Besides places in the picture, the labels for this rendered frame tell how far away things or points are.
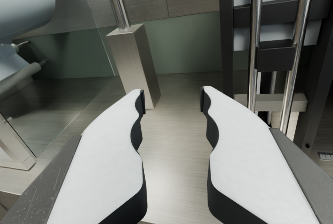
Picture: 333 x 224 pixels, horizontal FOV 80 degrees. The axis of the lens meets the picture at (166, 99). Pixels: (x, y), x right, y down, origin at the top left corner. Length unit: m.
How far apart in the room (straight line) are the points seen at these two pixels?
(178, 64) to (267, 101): 0.54
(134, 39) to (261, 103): 0.37
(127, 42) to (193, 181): 0.41
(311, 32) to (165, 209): 0.40
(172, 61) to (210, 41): 0.18
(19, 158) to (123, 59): 0.39
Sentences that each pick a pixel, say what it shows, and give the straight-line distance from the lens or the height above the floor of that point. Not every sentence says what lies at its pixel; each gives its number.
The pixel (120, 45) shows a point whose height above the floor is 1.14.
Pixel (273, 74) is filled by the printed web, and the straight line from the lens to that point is 0.52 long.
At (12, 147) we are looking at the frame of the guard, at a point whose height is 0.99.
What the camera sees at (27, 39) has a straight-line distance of 0.72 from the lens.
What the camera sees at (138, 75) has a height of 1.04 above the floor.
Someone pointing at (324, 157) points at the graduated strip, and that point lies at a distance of 0.56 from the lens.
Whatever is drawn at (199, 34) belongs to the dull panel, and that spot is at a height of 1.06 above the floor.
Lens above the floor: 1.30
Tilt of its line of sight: 32 degrees down
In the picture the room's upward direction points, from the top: 13 degrees counter-clockwise
